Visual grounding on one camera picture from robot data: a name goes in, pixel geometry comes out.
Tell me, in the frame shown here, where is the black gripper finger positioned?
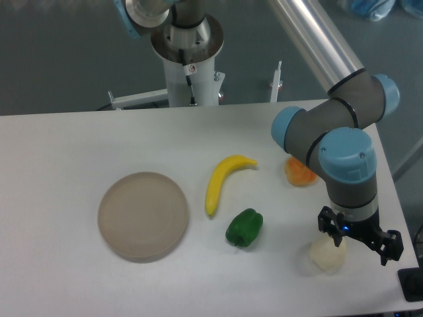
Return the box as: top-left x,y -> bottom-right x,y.
364,230 -> 404,266
318,206 -> 344,247

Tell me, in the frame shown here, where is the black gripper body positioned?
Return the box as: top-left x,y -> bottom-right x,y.
332,209 -> 380,240

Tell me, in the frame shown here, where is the yellow banana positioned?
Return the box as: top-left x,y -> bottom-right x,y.
204,155 -> 258,218

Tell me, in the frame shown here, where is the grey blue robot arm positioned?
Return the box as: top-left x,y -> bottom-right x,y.
118,1 -> 404,264

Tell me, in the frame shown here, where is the white pear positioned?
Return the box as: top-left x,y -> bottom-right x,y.
309,235 -> 347,273

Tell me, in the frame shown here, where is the black device at table edge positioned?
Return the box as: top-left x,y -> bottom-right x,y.
397,267 -> 422,302

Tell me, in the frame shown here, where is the orange peeled mandarin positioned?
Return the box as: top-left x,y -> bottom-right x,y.
284,157 -> 318,187

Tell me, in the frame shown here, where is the green bell pepper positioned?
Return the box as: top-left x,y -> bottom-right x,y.
225,208 -> 263,248

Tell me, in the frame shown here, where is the beige round plate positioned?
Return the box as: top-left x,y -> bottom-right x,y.
97,172 -> 189,263

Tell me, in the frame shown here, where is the blue plastic bag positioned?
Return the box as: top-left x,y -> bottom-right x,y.
336,0 -> 422,22

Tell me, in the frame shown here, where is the white right support bracket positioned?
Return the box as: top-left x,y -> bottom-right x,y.
269,61 -> 283,103

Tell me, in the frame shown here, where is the white support bracket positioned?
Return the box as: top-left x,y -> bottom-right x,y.
108,89 -> 168,110
269,61 -> 283,103

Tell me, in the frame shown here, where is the black cable on pedestal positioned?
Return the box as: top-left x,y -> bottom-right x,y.
178,48 -> 198,106

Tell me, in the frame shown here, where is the white left support bracket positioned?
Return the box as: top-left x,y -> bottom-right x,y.
108,89 -> 168,110

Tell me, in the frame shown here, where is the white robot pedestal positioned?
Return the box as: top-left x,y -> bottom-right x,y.
151,15 -> 225,107

